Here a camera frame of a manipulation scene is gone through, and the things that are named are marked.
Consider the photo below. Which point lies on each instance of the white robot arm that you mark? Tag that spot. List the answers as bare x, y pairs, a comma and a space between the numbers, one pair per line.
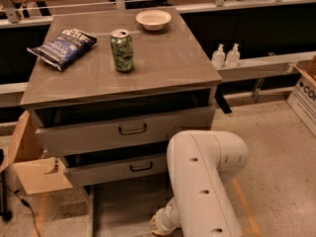
200, 206

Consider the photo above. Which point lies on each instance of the brown cardboard box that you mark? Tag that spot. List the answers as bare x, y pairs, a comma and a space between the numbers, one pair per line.
37, 171

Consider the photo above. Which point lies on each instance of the black stand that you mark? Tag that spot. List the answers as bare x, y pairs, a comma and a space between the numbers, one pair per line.
5, 213

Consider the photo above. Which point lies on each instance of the grey drawer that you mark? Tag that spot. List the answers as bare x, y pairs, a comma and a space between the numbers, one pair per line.
116, 164
124, 208
122, 132

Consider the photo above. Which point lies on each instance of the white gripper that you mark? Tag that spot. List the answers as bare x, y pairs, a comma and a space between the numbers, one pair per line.
161, 220

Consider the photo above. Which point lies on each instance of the grey top drawer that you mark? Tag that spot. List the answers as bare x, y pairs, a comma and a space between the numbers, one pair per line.
122, 132

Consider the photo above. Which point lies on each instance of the grey bottom drawer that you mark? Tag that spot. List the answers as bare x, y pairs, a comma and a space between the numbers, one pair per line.
124, 208

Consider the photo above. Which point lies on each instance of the left clear sanitizer bottle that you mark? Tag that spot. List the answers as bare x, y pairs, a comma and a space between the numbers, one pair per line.
218, 57

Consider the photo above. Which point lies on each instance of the grey middle drawer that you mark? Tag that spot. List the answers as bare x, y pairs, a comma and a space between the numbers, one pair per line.
116, 164

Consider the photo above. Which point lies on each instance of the clear sanitizer bottle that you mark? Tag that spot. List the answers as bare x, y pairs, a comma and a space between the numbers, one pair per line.
218, 57
233, 56

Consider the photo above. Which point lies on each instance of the blue chip bag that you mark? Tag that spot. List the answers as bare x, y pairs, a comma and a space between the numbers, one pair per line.
64, 49

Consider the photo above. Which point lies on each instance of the green soda can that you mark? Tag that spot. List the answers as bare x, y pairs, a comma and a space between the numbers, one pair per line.
122, 50

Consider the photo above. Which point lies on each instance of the white printed cardboard box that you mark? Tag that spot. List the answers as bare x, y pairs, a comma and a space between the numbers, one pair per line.
302, 99

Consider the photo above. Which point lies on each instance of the grey drawer cabinet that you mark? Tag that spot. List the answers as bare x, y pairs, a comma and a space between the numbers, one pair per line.
171, 73

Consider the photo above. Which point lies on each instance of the right clear sanitizer bottle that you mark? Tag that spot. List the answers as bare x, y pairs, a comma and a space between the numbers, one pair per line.
233, 56

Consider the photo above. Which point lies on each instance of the white bowl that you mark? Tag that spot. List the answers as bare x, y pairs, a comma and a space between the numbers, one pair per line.
153, 20

